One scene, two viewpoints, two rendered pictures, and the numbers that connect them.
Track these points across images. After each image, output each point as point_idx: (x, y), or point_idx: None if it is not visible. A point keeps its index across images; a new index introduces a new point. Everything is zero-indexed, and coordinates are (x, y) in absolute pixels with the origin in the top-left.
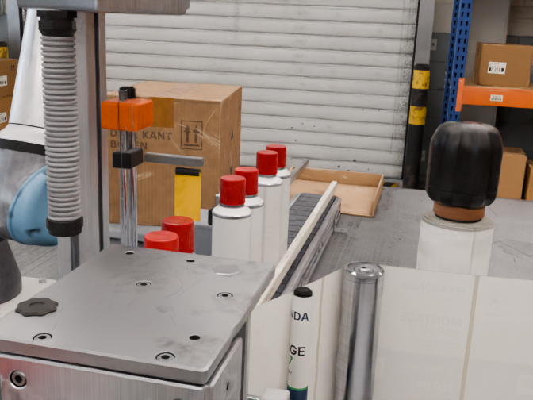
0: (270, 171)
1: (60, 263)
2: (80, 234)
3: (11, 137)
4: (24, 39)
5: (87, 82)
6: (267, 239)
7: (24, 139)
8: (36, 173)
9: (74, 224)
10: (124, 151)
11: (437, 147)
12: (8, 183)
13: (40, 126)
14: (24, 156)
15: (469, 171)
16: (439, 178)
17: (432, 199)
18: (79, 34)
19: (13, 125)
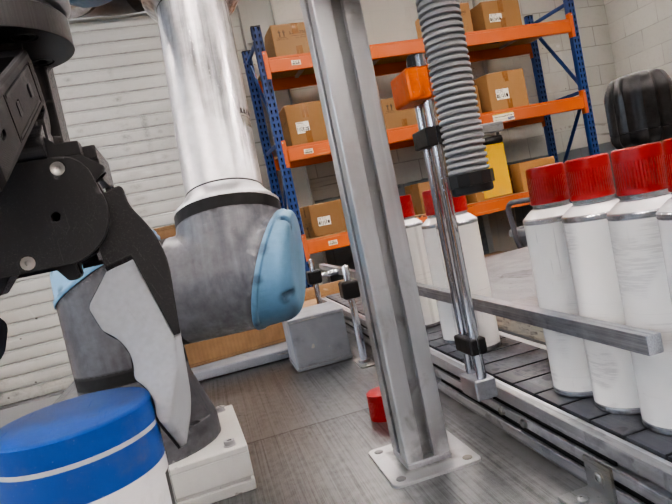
0: (412, 211)
1: (376, 295)
2: (395, 248)
3: (221, 192)
4: (184, 90)
5: (371, 59)
6: (429, 279)
7: (239, 189)
8: (272, 221)
9: (493, 171)
10: (437, 123)
11: (627, 95)
12: (238, 245)
13: (243, 177)
14: (246, 209)
15: (665, 103)
16: (638, 121)
17: (634, 144)
18: (352, 4)
19: (209, 184)
